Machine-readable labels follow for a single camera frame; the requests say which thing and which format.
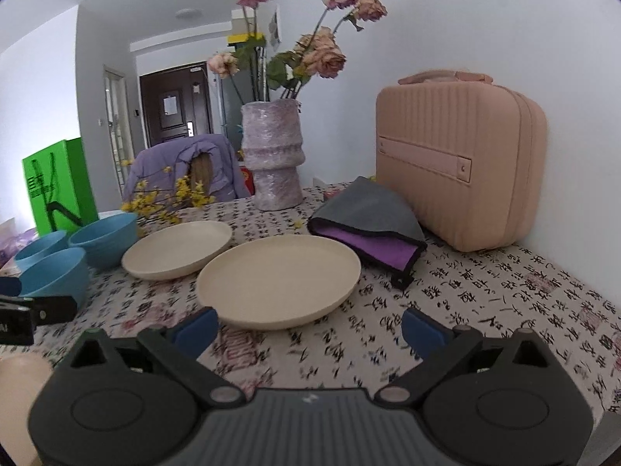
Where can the person's left hand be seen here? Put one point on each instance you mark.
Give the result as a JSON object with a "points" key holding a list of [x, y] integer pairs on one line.
{"points": [[22, 407]]}

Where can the printed tablecloth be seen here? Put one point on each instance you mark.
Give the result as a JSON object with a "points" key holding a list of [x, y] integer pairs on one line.
{"points": [[485, 301]]}

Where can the yellow flower branches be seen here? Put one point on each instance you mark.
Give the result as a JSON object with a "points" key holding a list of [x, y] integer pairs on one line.
{"points": [[187, 191]]}

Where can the pink hard-shell case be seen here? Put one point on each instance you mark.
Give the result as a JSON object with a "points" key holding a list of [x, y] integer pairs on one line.
{"points": [[461, 194]]}

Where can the purple padded jacket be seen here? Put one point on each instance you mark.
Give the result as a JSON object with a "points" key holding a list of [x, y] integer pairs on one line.
{"points": [[160, 165]]}

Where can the grey refrigerator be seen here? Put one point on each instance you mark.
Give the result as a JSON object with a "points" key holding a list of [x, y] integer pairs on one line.
{"points": [[229, 107]]}

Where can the glass panel door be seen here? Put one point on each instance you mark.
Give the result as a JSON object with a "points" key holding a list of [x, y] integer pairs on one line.
{"points": [[116, 121]]}

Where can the blue bowl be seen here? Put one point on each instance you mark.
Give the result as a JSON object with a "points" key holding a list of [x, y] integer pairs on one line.
{"points": [[58, 276], [36, 247], [104, 240]]}

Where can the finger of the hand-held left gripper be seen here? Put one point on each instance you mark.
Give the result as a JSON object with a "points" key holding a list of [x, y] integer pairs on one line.
{"points": [[53, 309], [8, 287]]}

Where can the dark brown door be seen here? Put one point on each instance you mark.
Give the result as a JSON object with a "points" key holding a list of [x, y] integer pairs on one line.
{"points": [[170, 126]]}

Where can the pink textured vase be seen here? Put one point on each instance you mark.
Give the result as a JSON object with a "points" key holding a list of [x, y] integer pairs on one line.
{"points": [[274, 155]]}

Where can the dried pink rose bouquet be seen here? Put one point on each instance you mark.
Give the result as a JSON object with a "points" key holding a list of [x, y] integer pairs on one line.
{"points": [[330, 60]]}

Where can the cream round plate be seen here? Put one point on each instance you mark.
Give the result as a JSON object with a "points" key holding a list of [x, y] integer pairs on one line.
{"points": [[177, 250], [279, 286]]}

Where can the yellow box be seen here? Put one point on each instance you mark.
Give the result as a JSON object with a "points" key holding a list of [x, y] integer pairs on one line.
{"points": [[242, 39]]}

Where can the purple tissue pack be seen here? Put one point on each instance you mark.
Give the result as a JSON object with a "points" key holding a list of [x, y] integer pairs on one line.
{"points": [[14, 243]]}

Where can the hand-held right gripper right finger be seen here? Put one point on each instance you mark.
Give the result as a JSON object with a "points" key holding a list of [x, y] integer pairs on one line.
{"points": [[424, 332]]}

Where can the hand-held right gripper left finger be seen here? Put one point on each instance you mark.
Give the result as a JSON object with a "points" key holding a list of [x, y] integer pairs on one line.
{"points": [[196, 328]]}

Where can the grey and purple cloth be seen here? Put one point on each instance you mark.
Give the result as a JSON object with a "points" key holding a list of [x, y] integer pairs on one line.
{"points": [[368, 208]]}

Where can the wooden chair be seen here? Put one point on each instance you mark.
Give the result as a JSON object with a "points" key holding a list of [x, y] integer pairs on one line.
{"points": [[200, 172]]}

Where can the green paper bag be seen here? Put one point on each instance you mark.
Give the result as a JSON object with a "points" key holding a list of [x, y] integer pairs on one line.
{"points": [[73, 179]]}

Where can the red decoration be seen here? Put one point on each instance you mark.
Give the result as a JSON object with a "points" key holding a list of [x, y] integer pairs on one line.
{"points": [[247, 180]]}

